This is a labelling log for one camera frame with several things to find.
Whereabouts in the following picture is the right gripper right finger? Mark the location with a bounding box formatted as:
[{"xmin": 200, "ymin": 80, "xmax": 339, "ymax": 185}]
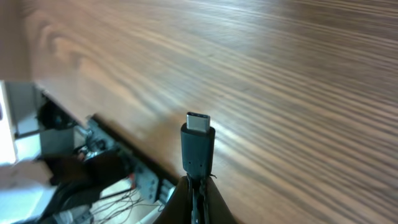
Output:
[{"xmin": 200, "ymin": 177, "xmax": 237, "ymax": 224}]

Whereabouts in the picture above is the black USB-C charging cable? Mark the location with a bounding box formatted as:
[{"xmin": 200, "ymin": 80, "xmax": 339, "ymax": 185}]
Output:
[{"xmin": 180, "ymin": 111, "xmax": 216, "ymax": 181}]

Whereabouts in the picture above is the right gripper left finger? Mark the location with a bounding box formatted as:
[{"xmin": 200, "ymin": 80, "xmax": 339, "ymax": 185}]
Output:
[{"xmin": 154, "ymin": 176, "xmax": 193, "ymax": 224}]

